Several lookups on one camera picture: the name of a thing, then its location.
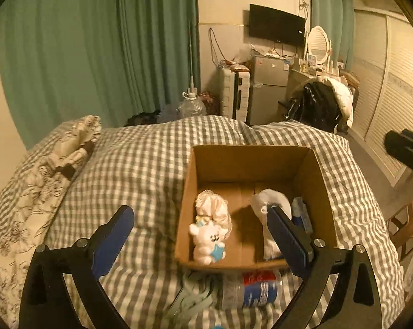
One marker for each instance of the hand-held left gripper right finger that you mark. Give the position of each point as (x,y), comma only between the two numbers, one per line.
(290,243)

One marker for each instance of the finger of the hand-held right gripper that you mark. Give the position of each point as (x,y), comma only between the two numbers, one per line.
(403,147)

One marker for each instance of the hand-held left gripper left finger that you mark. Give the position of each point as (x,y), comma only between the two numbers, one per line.
(111,243)

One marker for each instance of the cardboard box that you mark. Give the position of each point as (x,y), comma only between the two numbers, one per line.
(227,164)

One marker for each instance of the blue tissue packet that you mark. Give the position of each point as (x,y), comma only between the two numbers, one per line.
(300,212)

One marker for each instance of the white sock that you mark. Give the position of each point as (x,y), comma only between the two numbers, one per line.
(271,197)

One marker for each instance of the clear plastic bottle, red-blue label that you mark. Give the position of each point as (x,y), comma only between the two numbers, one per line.
(251,291)

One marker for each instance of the grey checked blanket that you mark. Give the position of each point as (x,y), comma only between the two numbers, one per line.
(141,178)

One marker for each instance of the white slatted wardrobe doors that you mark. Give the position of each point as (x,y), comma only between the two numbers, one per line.
(381,75)

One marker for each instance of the white padded jacket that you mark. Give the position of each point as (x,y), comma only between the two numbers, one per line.
(343,99)

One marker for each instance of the wooden stool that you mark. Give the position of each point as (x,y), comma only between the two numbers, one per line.
(403,226)

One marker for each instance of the white plush bear toy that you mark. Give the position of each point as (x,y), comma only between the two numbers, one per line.
(206,239)

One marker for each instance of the floral frilled pillow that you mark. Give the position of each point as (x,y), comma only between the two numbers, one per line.
(31,192)

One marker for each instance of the light green ribbon bundle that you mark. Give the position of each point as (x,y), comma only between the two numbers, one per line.
(192,298)

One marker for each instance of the black jacket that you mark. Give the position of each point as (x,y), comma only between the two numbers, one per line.
(312,106)

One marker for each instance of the vanity dresser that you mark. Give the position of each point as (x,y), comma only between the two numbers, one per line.
(297,80)

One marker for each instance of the dark cloth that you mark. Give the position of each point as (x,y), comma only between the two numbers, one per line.
(143,119)

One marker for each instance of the white oval vanity mirror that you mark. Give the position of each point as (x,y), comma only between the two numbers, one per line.
(319,45)

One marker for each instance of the silver refrigerator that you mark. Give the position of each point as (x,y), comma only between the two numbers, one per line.
(266,85)

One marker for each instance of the large clear water jug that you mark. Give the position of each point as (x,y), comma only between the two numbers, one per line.
(191,108)

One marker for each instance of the narrow green curtain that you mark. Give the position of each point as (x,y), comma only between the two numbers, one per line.
(330,7)

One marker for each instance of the white ribbed suitcase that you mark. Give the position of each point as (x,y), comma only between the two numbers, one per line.
(232,92)

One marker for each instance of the wide green curtain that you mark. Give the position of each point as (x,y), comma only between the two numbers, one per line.
(72,58)

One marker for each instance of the white pole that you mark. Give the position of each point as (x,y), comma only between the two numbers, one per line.
(192,61)

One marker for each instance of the black wall television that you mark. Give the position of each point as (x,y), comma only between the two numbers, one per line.
(276,24)

